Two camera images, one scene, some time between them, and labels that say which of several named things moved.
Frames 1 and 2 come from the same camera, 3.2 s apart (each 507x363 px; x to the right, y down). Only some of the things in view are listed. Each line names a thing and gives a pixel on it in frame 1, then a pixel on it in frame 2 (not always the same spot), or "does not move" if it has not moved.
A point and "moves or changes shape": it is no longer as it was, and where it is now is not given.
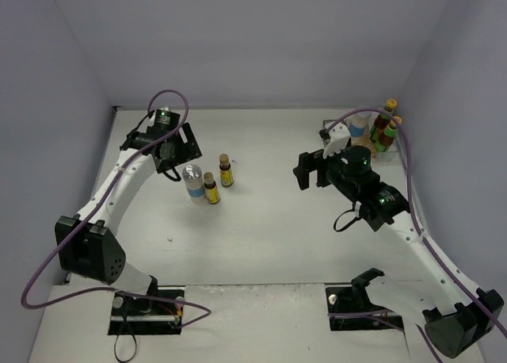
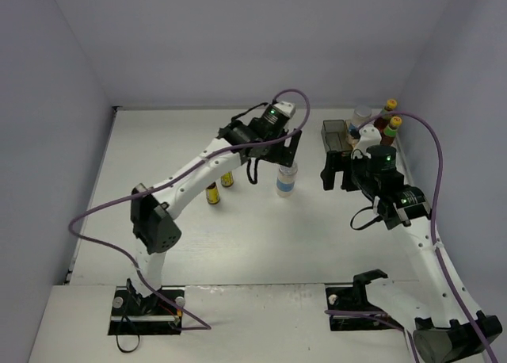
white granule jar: x=194 y=183 moves or changes shape
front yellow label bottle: x=210 y=186 does not move
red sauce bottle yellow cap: x=382 y=120 does not move
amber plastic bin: x=372 y=149 to x=350 y=141
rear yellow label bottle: x=226 y=177 does not move
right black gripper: x=314 y=170 to x=341 y=169
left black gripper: x=190 y=142 to x=286 y=150
